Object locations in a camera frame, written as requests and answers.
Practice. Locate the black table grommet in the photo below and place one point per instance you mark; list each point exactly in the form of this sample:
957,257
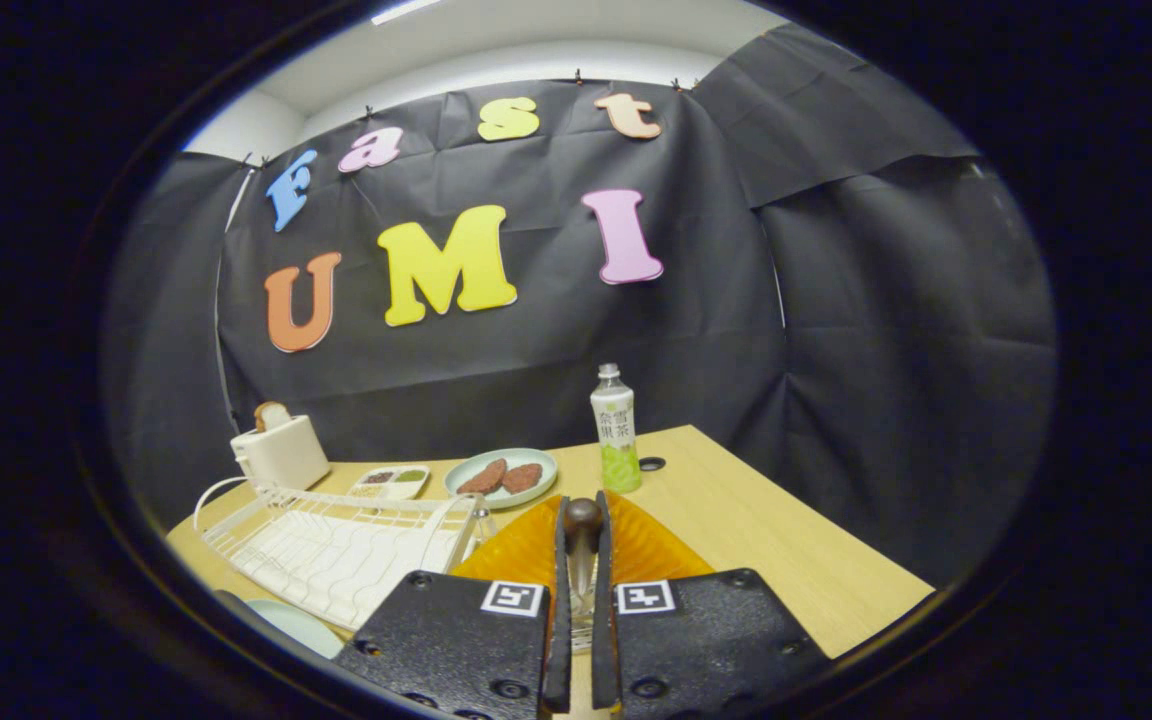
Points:
652,464

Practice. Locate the pale green plate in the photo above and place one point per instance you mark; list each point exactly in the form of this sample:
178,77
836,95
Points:
501,455
296,625

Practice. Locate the large ceiling light panel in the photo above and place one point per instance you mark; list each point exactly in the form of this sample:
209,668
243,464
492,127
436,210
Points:
406,10

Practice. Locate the brown meat piece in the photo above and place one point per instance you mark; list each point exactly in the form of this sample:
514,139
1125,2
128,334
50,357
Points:
523,477
484,478

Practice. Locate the white toaster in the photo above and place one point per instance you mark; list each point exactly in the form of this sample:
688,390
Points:
286,455

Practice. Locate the green tea bottle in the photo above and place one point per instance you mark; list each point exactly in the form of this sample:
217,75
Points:
616,430

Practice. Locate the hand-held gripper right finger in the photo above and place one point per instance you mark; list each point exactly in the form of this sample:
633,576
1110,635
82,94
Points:
706,640

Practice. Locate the white divided condiment dish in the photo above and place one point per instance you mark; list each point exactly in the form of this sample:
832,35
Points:
391,490

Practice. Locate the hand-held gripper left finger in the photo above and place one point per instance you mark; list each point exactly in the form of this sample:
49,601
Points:
456,640

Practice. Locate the brown bread slice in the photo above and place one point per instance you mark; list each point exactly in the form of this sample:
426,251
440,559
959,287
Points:
272,415

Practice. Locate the black backdrop cloth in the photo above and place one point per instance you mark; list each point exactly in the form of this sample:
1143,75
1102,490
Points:
536,370

